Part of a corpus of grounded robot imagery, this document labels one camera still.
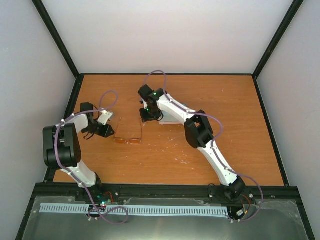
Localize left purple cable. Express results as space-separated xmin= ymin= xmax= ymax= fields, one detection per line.
xmin=54 ymin=90 xmax=130 ymax=224

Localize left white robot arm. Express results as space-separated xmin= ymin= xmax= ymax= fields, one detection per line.
xmin=42 ymin=102 xmax=115 ymax=202

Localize black aluminium frame rail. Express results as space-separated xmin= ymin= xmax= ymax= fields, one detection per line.
xmin=31 ymin=182 xmax=302 ymax=205

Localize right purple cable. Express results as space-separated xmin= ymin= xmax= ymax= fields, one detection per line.
xmin=142 ymin=70 xmax=264 ymax=223

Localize metal base plate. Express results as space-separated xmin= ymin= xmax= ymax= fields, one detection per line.
xmin=22 ymin=197 xmax=308 ymax=240

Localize purple cable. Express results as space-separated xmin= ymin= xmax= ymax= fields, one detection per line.
xmin=142 ymin=70 xmax=264 ymax=223
xmin=54 ymin=90 xmax=130 ymax=224

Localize slotted grey cable duct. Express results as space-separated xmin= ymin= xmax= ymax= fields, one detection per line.
xmin=39 ymin=203 xmax=228 ymax=218

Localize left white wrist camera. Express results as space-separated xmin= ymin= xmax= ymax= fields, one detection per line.
xmin=97 ymin=110 xmax=114 ymax=126

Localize transparent brown sunglasses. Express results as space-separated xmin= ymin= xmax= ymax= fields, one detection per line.
xmin=113 ymin=117 xmax=143 ymax=145

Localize pink glasses case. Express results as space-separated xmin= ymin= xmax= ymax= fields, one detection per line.
xmin=157 ymin=102 xmax=189 ymax=125

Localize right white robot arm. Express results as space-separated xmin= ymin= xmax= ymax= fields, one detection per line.
xmin=138 ymin=84 xmax=246 ymax=201

